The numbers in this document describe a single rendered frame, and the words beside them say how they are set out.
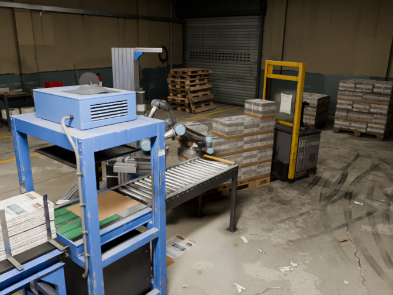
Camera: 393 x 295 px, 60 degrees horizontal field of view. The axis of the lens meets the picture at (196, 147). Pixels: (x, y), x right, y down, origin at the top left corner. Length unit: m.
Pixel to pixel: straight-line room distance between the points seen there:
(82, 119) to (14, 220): 0.74
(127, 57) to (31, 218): 2.23
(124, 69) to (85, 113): 1.87
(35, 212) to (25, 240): 0.19
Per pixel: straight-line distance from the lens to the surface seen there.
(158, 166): 2.51
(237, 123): 4.72
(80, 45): 10.94
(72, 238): 2.55
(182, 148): 4.59
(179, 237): 3.93
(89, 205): 2.20
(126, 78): 4.05
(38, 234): 2.52
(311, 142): 5.70
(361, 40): 10.60
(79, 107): 2.24
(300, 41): 11.16
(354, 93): 8.98
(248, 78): 11.93
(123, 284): 2.82
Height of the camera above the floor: 2.08
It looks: 17 degrees down
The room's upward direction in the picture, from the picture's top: 1 degrees clockwise
